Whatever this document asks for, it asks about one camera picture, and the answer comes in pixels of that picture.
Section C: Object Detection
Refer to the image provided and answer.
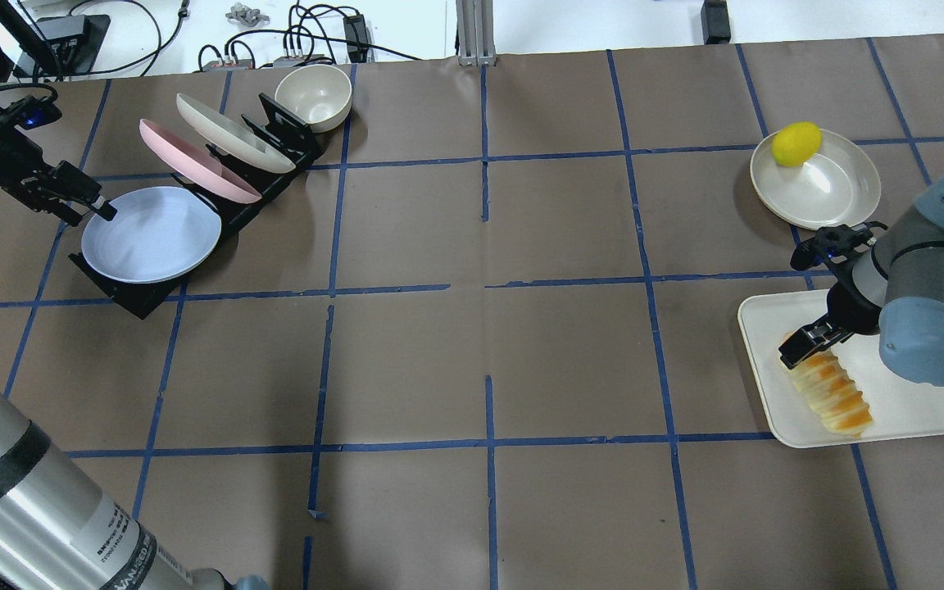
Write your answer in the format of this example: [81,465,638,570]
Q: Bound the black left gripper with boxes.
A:
[0,124,119,227]

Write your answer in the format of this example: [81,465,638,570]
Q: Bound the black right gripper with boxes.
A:
[778,283,881,370]

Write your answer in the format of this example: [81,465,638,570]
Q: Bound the sliced orange bread loaf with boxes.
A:
[787,350,874,439]

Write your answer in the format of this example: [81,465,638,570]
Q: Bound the light blue plate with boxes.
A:
[81,186,222,284]

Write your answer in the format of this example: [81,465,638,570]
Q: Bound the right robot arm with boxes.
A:
[778,176,944,386]

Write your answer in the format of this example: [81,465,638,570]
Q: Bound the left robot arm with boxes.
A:
[0,88,267,589]

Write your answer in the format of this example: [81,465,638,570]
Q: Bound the pink plate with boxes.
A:
[138,119,262,204]

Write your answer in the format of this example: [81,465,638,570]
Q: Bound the cream plate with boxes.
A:
[175,93,296,175]

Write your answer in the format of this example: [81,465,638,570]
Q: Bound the black dish rack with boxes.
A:
[69,93,325,319]

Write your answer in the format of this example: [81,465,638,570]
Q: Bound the cream rectangular tray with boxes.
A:
[737,290,944,448]

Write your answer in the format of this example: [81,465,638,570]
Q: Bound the cream shallow bowl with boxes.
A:
[749,129,882,230]

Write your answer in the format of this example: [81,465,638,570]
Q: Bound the yellow lemon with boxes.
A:
[771,120,824,167]

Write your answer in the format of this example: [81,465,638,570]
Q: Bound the cream deep bowl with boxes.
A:
[274,64,353,134]

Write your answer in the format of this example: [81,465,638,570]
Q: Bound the black box on bench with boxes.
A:
[700,0,732,45]

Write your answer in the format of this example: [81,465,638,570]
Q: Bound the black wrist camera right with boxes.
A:
[790,221,889,271]

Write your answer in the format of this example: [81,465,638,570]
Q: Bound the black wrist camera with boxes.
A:
[0,96,62,130]
[790,221,889,271]

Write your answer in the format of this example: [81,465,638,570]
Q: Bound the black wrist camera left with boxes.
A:
[0,96,62,130]

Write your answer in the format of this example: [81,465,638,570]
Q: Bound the aluminium frame post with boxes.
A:
[456,0,496,66]

